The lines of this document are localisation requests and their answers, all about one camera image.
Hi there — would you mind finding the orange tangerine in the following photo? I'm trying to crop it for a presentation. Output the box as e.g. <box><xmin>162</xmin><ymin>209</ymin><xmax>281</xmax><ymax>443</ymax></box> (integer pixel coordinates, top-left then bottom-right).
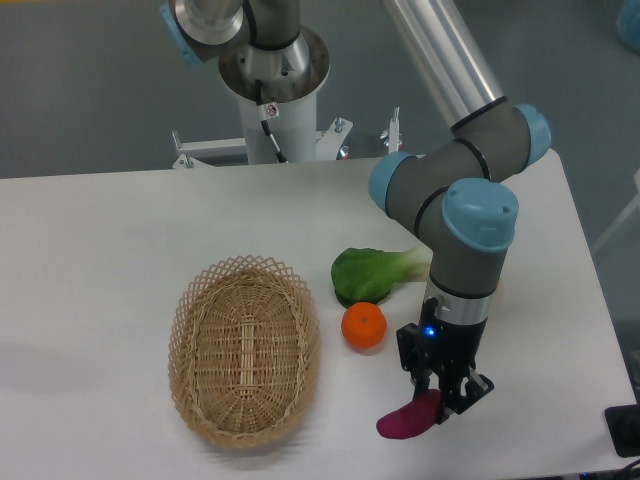
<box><xmin>341</xmin><ymin>302</ymin><xmax>387</xmax><ymax>350</ymax></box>

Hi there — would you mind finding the white frame right edge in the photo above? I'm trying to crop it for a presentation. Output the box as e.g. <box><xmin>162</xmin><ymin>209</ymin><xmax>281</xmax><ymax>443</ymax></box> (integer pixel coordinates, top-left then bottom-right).
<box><xmin>591</xmin><ymin>170</ymin><xmax>640</xmax><ymax>254</ymax></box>

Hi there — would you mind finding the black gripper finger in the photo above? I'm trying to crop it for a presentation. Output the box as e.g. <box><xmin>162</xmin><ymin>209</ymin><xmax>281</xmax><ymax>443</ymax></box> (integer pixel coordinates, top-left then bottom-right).
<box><xmin>436</xmin><ymin>367</ymin><xmax>494</xmax><ymax>425</ymax></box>
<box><xmin>396</xmin><ymin>323</ymin><xmax>431</xmax><ymax>400</ymax></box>

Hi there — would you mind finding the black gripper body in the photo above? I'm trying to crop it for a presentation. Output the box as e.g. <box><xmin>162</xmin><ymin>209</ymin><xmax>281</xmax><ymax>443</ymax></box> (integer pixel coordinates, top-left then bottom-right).
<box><xmin>412</xmin><ymin>298</ymin><xmax>487</xmax><ymax>391</ymax></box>

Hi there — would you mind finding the purple sweet potato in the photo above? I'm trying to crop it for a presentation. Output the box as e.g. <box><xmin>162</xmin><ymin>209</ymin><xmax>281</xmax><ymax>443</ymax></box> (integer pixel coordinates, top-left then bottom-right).
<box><xmin>376</xmin><ymin>389</ymin><xmax>441</xmax><ymax>440</ymax></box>

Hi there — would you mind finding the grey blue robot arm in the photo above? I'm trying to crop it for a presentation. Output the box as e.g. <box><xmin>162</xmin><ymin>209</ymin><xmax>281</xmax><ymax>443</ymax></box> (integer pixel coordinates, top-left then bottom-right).
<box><xmin>160</xmin><ymin>1</ymin><xmax>551</xmax><ymax>439</ymax></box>

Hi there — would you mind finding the green bok choy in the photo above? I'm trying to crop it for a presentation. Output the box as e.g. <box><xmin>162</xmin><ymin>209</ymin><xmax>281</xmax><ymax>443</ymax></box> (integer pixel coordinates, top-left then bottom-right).
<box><xmin>330</xmin><ymin>247</ymin><xmax>433</xmax><ymax>308</ymax></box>

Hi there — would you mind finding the blue object top right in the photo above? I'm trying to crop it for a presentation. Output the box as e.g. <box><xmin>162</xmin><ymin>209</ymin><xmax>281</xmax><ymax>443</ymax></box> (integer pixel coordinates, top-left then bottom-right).
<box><xmin>616</xmin><ymin>0</ymin><xmax>640</xmax><ymax>53</ymax></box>

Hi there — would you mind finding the black box at table edge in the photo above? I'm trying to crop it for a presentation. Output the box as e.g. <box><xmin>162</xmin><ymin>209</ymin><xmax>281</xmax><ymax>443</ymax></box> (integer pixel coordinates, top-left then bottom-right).
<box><xmin>604</xmin><ymin>404</ymin><xmax>639</xmax><ymax>458</ymax></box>

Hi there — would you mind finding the oval wicker basket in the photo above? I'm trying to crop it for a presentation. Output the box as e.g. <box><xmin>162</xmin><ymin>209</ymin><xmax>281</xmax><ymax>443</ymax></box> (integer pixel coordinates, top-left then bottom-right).
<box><xmin>168</xmin><ymin>255</ymin><xmax>320</xmax><ymax>449</ymax></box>

